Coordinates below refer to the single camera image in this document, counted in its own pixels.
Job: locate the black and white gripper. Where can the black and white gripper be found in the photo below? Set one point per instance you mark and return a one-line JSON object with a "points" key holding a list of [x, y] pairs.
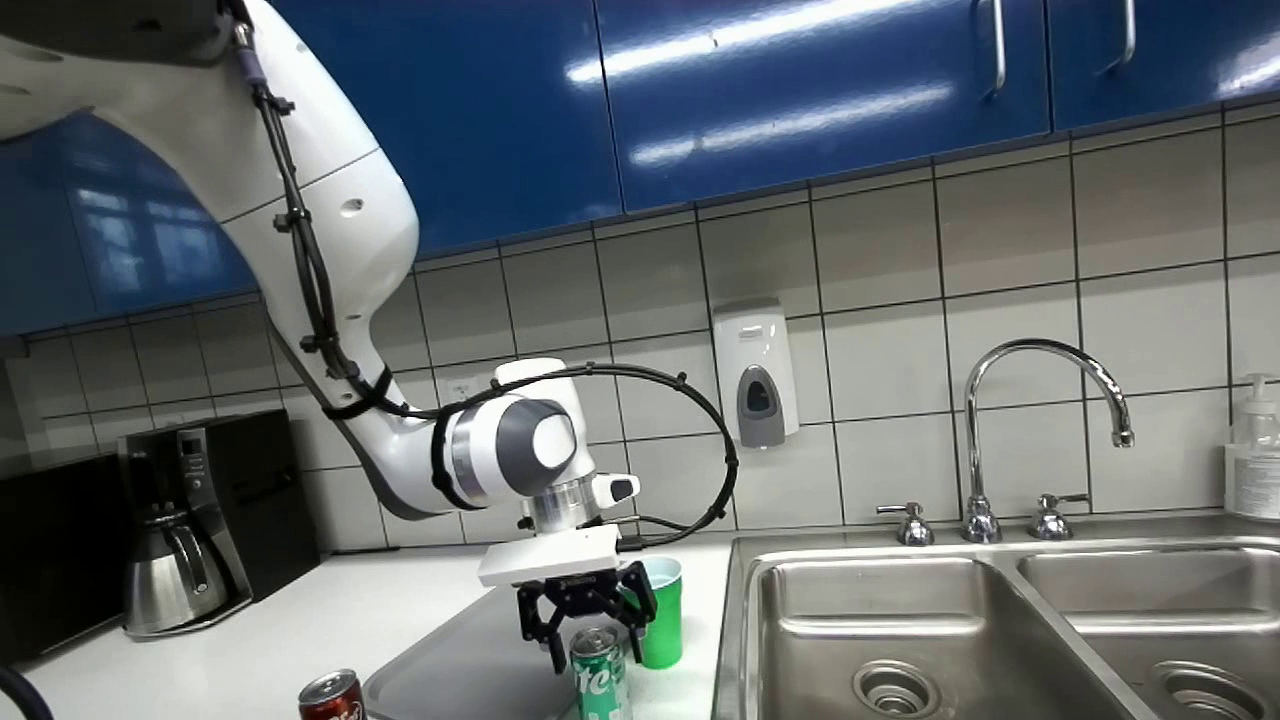
{"points": [[560, 573]]}

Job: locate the green soda can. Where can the green soda can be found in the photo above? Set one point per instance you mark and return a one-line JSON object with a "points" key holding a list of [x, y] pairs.
{"points": [[603, 683]]}

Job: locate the red soda can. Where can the red soda can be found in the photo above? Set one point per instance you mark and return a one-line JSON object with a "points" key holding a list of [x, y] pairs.
{"points": [[335, 700]]}

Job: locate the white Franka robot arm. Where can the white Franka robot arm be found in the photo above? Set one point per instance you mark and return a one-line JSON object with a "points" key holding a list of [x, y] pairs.
{"points": [[335, 242]]}

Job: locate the green plastic cup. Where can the green plastic cup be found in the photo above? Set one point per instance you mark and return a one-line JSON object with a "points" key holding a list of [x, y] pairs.
{"points": [[661, 624]]}

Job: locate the black steel coffee maker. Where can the black steel coffee maker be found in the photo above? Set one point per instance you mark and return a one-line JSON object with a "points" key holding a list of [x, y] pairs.
{"points": [[253, 483]]}

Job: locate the stainless steel double sink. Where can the stainless steel double sink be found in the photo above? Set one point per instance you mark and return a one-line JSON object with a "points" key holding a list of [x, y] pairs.
{"points": [[1003, 624]]}

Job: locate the stainless steel coffee carafe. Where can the stainless steel coffee carafe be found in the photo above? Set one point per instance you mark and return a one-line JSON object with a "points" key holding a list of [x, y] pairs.
{"points": [[182, 573]]}

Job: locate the chrome gooseneck faucet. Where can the chrome gooseneck faucet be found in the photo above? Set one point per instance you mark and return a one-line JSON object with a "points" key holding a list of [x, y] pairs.
{"points": [[980, 440]]}

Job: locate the black microwave oven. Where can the black microwave oven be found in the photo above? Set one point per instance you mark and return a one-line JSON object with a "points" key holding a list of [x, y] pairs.
{"points": [[61, 563]]}

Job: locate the white wall soap dispenser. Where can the white wall soap dispenser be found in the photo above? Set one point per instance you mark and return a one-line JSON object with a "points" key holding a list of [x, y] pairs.
{"points": [[756, 381]]}

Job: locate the blue wall cabinets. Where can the blue wall cabinets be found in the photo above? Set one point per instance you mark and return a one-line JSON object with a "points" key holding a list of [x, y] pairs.
{"points": [[746, 92]]}

